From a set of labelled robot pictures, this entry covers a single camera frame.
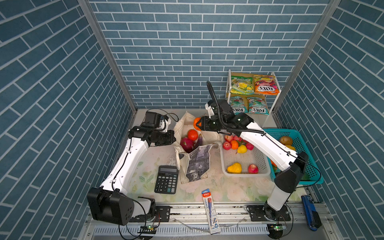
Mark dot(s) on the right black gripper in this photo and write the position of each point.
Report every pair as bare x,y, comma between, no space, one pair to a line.
204,120

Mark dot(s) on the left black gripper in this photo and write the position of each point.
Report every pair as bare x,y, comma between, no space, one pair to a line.
170,134

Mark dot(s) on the orange pumpkin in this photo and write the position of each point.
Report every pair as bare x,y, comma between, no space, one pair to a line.
197,124

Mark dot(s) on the pink dragon fruit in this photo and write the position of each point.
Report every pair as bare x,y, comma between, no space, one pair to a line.
187,144

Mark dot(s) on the purple eggplant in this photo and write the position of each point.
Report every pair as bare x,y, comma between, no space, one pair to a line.
199,141

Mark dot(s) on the red tomato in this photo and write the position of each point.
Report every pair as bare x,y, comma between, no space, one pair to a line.
193,135

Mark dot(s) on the green yellow candy bag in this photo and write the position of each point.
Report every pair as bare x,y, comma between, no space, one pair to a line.
242,85

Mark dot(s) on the beige canvas tote bag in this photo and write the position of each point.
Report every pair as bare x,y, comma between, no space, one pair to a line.
194,166

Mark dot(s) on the orange Fox's candy bag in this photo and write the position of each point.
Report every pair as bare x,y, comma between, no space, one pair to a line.
266,85

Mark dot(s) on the red apple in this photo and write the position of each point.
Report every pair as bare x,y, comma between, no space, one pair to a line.
253,169
227,145
229,138
249,146

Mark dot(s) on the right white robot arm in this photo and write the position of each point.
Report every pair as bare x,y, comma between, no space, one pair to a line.
291,164

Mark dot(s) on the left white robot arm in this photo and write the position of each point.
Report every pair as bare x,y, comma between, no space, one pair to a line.
111,202

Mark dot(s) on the green Fox's candy bag left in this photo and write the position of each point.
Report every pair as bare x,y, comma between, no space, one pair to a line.
238,105

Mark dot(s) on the green fox's candy bag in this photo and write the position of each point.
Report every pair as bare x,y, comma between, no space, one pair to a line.
238,105
257,105

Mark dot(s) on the green Fox's candy bag right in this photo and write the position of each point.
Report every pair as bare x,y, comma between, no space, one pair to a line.
257,105

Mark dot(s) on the small orange tangerine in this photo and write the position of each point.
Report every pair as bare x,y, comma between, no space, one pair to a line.
234,144

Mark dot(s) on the yellow lemon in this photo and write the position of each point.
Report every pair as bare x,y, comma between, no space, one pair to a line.
242,149

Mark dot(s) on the black desk calculator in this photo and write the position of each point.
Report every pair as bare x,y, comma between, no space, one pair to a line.
167,180

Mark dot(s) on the white plastic fruit basket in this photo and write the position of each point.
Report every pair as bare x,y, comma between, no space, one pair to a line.
255,156

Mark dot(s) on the yellow pear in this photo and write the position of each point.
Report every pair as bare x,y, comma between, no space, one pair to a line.
236,168

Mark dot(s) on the brown potato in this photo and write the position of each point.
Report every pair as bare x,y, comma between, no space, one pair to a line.
286,140

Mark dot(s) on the packaged pen blister pack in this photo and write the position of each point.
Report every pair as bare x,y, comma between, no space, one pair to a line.
213,223

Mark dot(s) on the teal plastic vegetable basket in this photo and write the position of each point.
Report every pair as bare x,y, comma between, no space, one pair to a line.
312,175

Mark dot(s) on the blue utility knife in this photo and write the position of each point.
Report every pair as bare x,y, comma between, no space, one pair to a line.
312,216

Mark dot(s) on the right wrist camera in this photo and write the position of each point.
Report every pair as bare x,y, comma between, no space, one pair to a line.
213,109

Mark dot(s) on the white wire shelf rack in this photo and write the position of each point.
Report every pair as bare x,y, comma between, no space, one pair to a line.
265,121

